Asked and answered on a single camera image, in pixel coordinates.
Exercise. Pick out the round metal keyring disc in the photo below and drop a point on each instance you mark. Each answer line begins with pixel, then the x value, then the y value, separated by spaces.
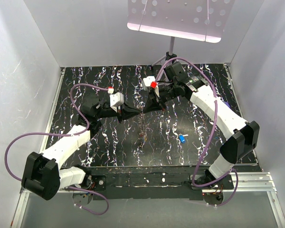
pixel 142 126

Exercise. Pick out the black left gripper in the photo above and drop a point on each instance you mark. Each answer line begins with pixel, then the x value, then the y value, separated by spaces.
pixel 129 112

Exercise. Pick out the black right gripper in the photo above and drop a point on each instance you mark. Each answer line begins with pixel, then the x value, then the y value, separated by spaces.
pixel 154 104

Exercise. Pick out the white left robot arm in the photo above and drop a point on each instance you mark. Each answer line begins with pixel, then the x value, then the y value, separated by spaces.
pixel 44 174

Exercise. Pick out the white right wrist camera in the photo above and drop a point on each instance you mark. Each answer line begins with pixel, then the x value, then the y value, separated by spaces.
pixel 151 86

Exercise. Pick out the aluminium frame rail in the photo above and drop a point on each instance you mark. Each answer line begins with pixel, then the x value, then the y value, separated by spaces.
pixel 254 205

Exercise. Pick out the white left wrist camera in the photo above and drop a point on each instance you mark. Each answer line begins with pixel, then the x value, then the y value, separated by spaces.
pixel 116 99

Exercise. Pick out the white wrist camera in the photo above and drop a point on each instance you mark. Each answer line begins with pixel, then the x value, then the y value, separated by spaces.
pixel 116 99
pixel 151 86

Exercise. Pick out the lilac music stand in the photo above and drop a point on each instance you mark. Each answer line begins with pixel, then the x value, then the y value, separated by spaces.
pixel 198 20

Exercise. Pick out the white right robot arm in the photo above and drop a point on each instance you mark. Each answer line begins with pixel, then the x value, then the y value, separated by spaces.
pixel 241 136

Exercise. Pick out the blue tagged key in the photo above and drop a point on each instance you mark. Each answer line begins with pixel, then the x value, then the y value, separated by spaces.
pixel 182 137

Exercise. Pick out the black front mounting bar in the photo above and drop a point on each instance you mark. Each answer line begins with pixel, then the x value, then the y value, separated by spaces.
pixel 145 182

